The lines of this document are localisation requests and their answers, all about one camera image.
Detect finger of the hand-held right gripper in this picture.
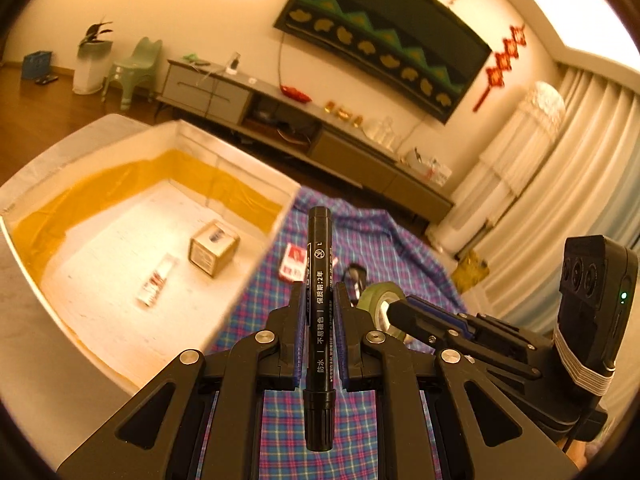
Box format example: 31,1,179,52
406,295,475,337
387,300,477,362

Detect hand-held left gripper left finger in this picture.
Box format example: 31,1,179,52
56,282,307,480

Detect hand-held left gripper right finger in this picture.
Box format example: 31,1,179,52
334,281,587,480

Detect green tape roll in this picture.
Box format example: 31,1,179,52
356,282,416,347

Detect black marker pen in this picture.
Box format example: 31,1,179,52
302,205,337,453

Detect white cardboard box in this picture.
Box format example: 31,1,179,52
0,114,301,396

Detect yellow basket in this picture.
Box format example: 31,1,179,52
452,252,491,295

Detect blue plaid cloth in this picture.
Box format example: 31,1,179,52
200,187,481,480

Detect small dark object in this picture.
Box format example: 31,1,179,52
344,264,370,306

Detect red card pack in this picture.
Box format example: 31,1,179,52
276,244,307,283

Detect small brown cardboard box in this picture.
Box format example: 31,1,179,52
188,220,241,277

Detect pale window curtain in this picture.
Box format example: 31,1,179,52
470,60,640,411

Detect white box with clutter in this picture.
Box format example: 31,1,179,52
405,147,453,186

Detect covered standing air conditioner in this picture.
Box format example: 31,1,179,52
425,81,567,256

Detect grey television cabinet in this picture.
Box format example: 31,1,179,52
156,58,455,226

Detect glass cups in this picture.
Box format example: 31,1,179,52
367,117,401,149

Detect gold ornaments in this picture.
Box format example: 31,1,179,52
325,101,364,129

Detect red cloth pouch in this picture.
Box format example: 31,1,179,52
281,85,312,105

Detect green plastic chair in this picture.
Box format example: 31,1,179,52
102,37,163,111

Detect white planter with plant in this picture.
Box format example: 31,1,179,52
72,41,113,96

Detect potted plant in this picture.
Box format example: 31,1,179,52
80,20,114,47

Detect blue plastic crate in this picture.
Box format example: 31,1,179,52
21,51,54,80

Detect red knot wall decoration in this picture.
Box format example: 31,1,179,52
472,24,528,113

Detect wall television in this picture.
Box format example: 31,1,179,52
273,0,493,125

